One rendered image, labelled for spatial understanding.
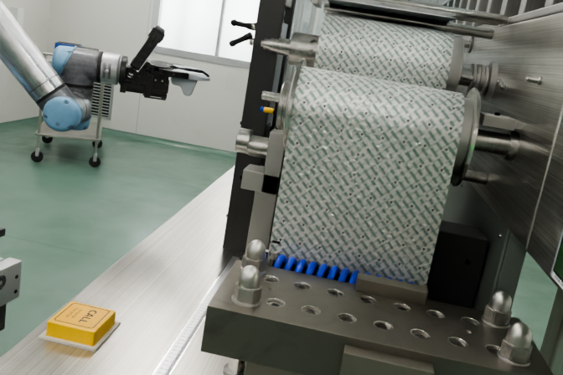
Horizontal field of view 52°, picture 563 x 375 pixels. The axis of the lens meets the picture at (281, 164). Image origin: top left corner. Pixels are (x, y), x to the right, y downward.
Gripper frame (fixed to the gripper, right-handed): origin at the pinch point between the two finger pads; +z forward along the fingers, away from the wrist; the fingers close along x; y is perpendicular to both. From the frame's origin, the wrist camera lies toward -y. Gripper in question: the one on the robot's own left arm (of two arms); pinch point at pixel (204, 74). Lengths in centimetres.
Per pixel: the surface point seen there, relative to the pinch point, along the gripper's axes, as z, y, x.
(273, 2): 9.6, -21.8, 27.9
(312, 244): 15, 8, 69
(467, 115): 33, -15, 70
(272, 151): 9, -2, 58
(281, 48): 11.7, -14.2, 33.4
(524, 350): 35, 6, 94
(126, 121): -52, 179, -521
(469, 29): 48, -24, 34
